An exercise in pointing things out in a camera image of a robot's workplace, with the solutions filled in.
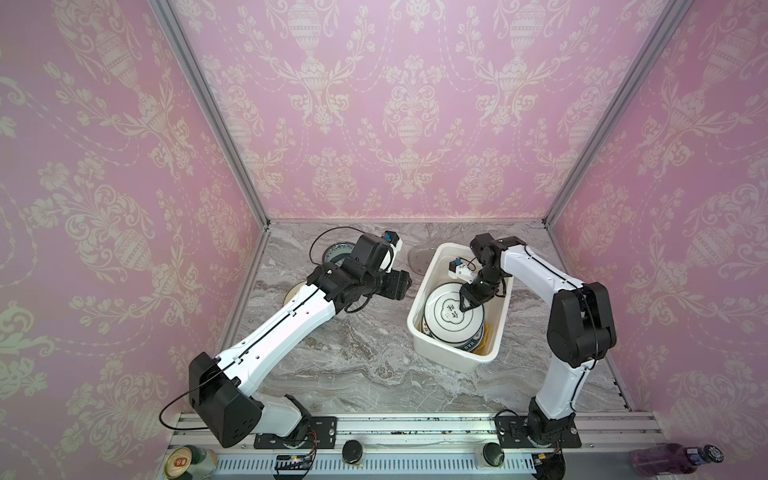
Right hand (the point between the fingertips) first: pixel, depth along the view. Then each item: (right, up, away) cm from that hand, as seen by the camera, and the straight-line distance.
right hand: (470, 304), depth 89 cm
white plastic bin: (-12, +11, -4) cm, 17 cm away
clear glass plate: (-14, +13, +21) cm, 28 cm away
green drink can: (-66, -28, -27) cm, 76 cm away
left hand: (-21, +9, -14) cm, 27 cm away
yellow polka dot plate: (+2, -11, -6) cm, 13 cm away
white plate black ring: (-8, -5, -1) cm, 9 cm away
